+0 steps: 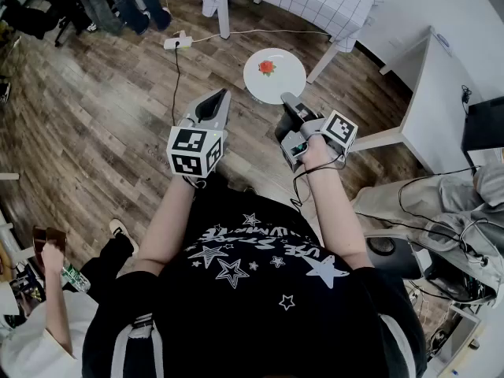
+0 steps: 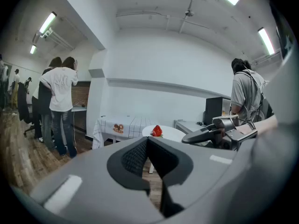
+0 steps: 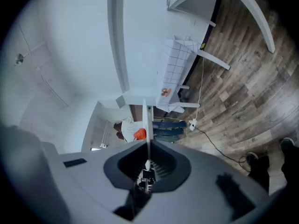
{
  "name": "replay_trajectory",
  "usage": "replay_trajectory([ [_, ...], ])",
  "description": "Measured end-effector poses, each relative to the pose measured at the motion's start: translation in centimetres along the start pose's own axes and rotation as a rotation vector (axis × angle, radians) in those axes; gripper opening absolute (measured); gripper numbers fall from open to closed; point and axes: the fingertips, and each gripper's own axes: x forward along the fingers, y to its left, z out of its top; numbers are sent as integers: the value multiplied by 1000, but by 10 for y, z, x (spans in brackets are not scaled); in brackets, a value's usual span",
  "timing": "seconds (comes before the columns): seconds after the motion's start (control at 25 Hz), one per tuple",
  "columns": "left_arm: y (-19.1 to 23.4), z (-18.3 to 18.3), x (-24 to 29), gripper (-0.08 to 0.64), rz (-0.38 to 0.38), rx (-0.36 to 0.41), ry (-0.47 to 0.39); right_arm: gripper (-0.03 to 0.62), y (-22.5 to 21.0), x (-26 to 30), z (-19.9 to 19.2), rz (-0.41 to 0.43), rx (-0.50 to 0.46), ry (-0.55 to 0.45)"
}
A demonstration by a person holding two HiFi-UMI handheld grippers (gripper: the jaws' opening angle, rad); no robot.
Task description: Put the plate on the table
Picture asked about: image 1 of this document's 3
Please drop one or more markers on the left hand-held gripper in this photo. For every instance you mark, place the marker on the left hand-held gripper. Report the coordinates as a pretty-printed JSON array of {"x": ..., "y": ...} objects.
[{"x": 189, "y": 152}]

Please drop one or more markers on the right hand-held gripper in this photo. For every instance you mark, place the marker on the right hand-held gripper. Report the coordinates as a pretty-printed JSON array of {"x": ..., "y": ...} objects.
[{"x": 338, "y": 130}]

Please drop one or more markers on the white round plate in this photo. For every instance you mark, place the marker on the white round plate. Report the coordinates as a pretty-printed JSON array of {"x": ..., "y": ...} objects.
[{"x": 283, "y": 77}]

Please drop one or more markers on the red strawberry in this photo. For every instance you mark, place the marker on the red strawberry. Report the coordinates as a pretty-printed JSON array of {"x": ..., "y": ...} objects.
[{"x": 267, "y": 67}]

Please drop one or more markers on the person's right forearm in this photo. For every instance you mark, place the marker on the person's right forearm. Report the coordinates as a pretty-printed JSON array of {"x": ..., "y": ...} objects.
[{"x": 334, "y": 211}]

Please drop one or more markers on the person's left forearm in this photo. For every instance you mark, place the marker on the person's left forearm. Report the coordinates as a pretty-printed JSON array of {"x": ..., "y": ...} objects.
[{"x": 165, "y": 219}]

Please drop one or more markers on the table with checked cloth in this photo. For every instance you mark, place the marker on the table with checked cloth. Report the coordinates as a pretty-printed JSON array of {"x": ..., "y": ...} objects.
[{"x": 223, "y": 14}]

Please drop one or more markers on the person's right hand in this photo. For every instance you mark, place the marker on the person's right hand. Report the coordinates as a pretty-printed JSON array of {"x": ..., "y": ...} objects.
[{"x": 319, "y": 152}]

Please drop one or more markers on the white power strip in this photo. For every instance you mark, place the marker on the white power strip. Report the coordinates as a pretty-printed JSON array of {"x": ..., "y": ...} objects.
[{"x": 177, "y": 42}]

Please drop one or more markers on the white checked tablecloth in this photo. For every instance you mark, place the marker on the white checked tablecloth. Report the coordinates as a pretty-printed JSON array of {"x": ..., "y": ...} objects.
[{"x": 323, "y": 2}]

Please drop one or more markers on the white office desk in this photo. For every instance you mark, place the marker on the white office desk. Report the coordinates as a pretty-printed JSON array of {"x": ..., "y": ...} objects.
[{"x": 437, "y": 104}]

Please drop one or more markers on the round blue sticker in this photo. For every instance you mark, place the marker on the round blue sticker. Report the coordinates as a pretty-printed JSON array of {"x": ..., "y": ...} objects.
[{"x": 444, "y": 45}]

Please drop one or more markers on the black office chair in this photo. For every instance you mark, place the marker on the black office chair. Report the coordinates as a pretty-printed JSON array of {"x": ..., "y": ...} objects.
[{"x": 393, "y": 254}]

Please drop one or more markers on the black computer monitor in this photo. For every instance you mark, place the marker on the black computer monitor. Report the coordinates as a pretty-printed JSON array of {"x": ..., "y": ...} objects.
[{"x": 484, "y": 126}]

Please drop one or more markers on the black star print t-shirt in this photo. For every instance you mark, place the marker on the black star print t-shirt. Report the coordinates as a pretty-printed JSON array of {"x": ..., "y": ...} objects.
[{"x": 256, "y": 309}]

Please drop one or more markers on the brown wallet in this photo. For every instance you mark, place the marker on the brown wallet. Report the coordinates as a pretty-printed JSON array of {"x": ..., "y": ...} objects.
[{"x": 49, "y": 238}]

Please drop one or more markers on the green plastic bottle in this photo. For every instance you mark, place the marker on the green plastic bottle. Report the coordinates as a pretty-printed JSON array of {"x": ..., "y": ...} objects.
[{"x": 76, "y": 280}]

